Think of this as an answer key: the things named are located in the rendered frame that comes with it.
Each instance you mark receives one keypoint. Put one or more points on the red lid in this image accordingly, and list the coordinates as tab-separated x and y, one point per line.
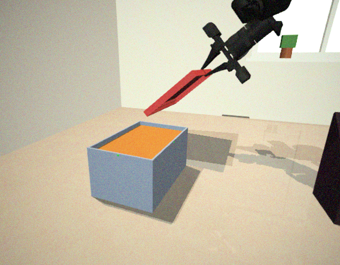
178	91

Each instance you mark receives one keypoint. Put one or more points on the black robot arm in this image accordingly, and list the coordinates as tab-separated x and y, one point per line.
258	16

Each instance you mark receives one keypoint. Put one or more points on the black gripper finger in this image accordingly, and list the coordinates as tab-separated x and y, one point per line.
213	54
219	68

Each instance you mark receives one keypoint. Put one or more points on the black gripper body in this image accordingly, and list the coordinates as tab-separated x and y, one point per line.
237	45

